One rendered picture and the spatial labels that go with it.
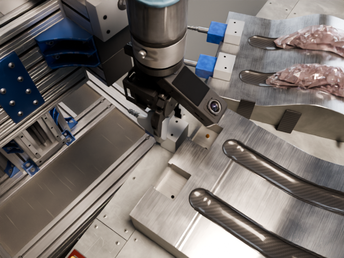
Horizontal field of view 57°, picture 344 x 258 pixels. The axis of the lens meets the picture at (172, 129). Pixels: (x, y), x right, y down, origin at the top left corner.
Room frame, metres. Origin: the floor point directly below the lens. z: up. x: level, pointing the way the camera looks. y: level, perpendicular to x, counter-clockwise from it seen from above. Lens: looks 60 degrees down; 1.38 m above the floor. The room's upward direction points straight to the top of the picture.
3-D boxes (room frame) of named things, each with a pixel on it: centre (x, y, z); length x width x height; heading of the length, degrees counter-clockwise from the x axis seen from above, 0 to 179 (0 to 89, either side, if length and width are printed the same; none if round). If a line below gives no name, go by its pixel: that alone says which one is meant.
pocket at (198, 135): (0.28, -0.06, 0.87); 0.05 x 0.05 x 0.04; 56
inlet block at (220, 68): (0.46, -0.07, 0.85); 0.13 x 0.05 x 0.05; 73
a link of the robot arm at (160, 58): (0.32, 0.02, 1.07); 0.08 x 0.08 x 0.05
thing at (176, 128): (0.33, 0.04, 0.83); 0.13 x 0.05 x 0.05; 58
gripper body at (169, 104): (0.32, 0.02, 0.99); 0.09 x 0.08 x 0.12; 58
